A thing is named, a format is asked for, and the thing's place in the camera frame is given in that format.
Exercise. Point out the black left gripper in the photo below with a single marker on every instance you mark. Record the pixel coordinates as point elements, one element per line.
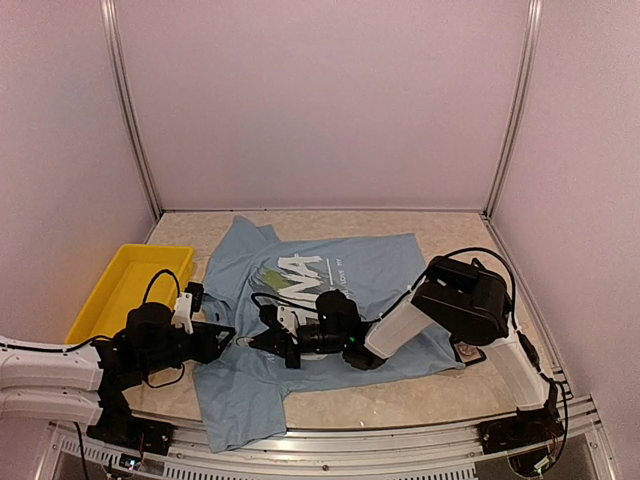
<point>207,350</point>

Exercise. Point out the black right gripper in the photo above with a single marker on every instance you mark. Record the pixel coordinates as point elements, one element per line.
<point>277,342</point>

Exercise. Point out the light blue printed t-shirt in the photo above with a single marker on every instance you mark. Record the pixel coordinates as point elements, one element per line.
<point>241,394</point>

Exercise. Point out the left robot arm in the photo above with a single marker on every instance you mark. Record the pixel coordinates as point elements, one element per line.
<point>85,383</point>

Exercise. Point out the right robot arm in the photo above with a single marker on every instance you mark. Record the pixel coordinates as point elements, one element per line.
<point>475,305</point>

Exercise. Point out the black display case with brooch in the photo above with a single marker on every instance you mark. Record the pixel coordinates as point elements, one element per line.
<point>479,359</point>

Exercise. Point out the dark round brooch in case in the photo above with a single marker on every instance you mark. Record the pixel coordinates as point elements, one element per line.
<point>466,352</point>

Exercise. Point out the yellow plastic bin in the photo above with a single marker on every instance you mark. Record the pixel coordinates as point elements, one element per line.
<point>135,273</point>

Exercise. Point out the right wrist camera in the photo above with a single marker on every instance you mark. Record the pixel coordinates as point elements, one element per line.
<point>279,317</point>

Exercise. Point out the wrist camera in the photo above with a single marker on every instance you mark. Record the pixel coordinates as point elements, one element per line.
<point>279,317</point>
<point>187,304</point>

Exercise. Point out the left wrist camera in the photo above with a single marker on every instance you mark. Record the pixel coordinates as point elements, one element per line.
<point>187,304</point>

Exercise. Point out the aluminium corner post right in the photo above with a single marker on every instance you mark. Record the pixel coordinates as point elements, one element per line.
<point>517,108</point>

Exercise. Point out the aluminium corner post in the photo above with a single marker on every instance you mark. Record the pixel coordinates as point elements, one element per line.
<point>109,14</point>
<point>517,108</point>

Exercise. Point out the aluminium table front rail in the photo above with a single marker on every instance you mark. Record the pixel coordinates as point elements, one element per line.
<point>450,450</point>

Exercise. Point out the aluminium corner post left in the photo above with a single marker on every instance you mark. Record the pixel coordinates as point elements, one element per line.
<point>109,14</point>

